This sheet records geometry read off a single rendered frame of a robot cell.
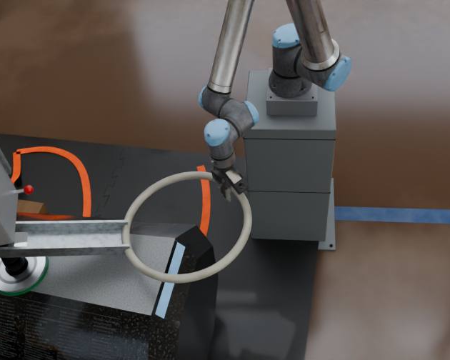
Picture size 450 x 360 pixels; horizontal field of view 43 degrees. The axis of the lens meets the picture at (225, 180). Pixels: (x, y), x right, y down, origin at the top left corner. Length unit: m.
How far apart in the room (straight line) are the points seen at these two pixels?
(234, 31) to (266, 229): 1.35
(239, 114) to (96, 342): 0.95
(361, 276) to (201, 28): 2.42
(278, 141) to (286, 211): 0.51
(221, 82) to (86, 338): 1.03
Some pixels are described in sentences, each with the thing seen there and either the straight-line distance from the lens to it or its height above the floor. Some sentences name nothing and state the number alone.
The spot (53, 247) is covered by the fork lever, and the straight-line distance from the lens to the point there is 2.08.
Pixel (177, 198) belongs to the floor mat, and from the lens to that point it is 3.32.
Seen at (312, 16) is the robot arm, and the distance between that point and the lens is 2.01.
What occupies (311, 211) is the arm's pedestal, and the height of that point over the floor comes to 0.27.
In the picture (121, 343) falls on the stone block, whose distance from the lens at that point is 2.12.
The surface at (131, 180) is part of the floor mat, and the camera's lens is 3.48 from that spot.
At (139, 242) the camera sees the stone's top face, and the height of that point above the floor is 0.80.
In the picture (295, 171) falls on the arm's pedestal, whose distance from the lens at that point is 2.66.
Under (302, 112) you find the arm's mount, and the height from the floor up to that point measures 0.87.
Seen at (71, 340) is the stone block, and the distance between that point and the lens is 2.20.
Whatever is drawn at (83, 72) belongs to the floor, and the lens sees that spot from 4.37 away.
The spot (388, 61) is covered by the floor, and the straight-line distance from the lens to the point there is 4.22.
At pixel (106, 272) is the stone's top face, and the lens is 2.17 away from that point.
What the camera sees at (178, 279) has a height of 0.90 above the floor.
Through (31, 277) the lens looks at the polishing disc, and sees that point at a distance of 2.22.
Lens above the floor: 2.58
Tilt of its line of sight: 49 degrees down
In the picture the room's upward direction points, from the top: 7 degrees counter-clockwise
